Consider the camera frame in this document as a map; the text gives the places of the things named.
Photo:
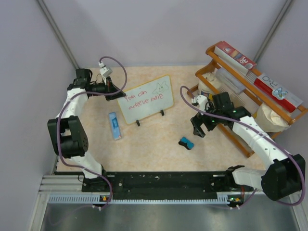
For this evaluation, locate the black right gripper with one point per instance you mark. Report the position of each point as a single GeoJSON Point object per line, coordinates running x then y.
{"type": "Point", "coordinates": [197, 121]}

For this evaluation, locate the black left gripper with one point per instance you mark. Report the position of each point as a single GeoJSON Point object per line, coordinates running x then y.
{"type": "Point", "coordinates": [110, 87]}

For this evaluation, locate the blue black whiteboard eraser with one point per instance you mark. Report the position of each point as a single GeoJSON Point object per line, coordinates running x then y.
{"type": "Point", "coordinates": [186, 143]}

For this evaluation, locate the yellow framed whiteboard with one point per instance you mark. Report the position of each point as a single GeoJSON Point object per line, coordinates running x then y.
{"type": "Point", "coordinates": [147, 99]}

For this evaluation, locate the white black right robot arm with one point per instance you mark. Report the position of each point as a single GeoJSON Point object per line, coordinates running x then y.
{"type": "Point", "coordinates": [284, 174]}

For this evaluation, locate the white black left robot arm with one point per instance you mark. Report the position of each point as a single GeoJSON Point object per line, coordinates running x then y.
{"type": "Point", "coordinates": [67, 134]}

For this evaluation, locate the white printed cup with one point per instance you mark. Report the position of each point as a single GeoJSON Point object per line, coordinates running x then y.
{"type": "Point", "coordinates": [203, 89]}

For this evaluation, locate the wooden shelf rack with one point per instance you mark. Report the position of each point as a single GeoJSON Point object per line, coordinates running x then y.
{"type": "Point", "coordinates": [252, 97]}

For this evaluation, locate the grey flat box on shelf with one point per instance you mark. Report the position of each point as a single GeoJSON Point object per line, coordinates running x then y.
{"type": "Point", "coordinates": [233, 83]}

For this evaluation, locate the beige cloth bag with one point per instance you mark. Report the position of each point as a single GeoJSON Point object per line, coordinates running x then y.
{"type": "Point", "coordinates": [269, 120]}

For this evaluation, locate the red white 3D box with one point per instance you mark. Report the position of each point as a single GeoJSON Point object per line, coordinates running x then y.
{"type": "Point", "coordinates": [233, 57]}

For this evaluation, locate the red white R-O box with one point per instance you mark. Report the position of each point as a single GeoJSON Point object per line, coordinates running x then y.
{"type": "Point", "coordinates": [278, 93]}

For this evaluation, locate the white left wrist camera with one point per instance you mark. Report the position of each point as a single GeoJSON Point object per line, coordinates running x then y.
{"type": "Point", "coordinates": [105, 71]}

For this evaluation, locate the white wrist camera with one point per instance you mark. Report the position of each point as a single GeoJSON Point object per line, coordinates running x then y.
{"type": "Point", "coordinates": [105, 71]}
{"type": "Point", "coordinates": [200, 101]}

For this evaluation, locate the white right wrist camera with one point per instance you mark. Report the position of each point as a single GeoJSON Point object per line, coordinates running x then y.
{"type": "Point", "coordinates": [200, 101]}

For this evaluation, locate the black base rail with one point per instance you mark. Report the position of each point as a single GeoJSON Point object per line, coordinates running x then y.
{"type": "Point", "coordinates": [163, 185]}

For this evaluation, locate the aluminium frame post left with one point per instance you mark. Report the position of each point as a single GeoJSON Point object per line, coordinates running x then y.
{"type": "Point", "coordinates": [55, 29]}

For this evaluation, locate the aluminium frame post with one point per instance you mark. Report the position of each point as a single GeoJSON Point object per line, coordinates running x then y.
{"type": "Point", "coordinates": [55, 29]}
{"type": "Point", "coordinates": [276, 24]}

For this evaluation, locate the grey cable duct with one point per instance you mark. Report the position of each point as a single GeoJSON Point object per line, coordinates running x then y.
{"type": "Point", "coordinates": [73, 199]}

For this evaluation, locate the aluminium frame post right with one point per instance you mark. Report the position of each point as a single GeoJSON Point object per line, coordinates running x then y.
{"type": "Point", "coordinates": [276, 24]}

